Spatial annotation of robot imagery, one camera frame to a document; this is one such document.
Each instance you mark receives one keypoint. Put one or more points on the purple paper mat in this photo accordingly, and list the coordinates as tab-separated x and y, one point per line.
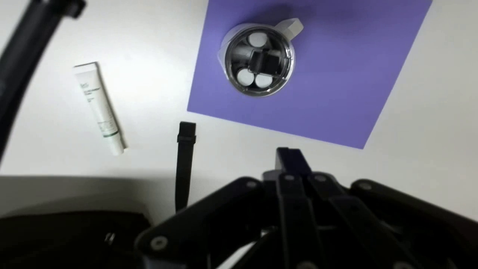
347	62

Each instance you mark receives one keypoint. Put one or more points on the white cream tube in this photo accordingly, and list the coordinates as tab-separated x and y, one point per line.
91	84

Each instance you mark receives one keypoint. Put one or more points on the white mug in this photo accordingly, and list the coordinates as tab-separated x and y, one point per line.
262	54

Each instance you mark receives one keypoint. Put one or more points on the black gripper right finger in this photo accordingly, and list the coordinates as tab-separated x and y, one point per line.
365	226

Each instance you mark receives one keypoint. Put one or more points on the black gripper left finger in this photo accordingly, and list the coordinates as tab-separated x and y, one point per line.
206	234

